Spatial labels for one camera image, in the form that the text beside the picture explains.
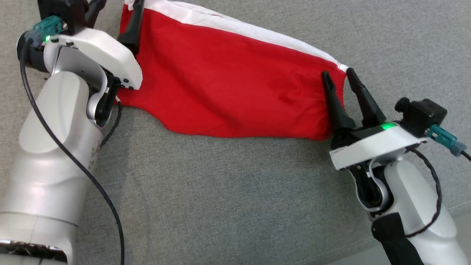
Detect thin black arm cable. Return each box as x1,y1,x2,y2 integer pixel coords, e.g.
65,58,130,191
403,147,442,238
99,96,123,151

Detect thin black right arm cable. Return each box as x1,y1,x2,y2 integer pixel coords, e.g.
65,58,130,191
403,147,442,238

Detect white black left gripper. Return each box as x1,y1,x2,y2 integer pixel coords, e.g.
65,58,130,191
17,0,145,91

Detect camera cable teal plug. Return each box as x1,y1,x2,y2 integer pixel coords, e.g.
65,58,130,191
427,124,471,162
20,15,125,265

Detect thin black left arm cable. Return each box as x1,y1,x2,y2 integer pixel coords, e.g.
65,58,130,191
99,96,123,151

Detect left camera cable teal plug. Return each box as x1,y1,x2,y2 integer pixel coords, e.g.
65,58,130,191
20,15,125,265

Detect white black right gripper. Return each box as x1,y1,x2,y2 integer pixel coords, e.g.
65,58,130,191
321,67,428,171

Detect red shorts white stripe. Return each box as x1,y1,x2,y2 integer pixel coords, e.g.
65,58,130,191
117,0,349,141

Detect right camera cable teal plug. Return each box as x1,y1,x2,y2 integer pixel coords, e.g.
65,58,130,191
427,124,471,162

